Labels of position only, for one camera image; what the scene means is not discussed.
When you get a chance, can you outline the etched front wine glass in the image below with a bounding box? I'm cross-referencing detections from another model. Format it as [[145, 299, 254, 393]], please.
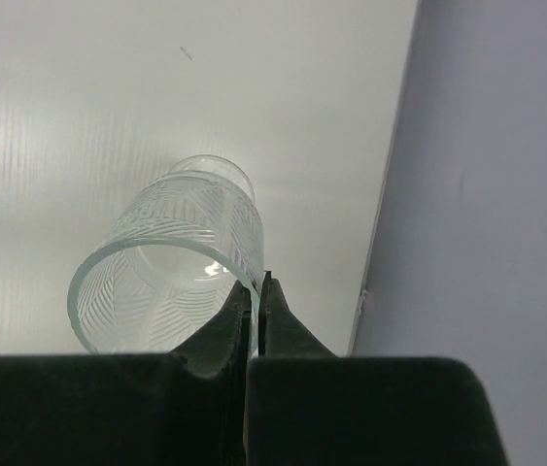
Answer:
[[67, 154, 264, 353]]

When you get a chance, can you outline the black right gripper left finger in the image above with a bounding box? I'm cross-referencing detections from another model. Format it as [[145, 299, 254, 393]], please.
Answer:
[[167, 281, 252, 383]]

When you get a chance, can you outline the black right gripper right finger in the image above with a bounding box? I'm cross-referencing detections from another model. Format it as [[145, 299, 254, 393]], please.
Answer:
[[258, 271, 336, 358]]

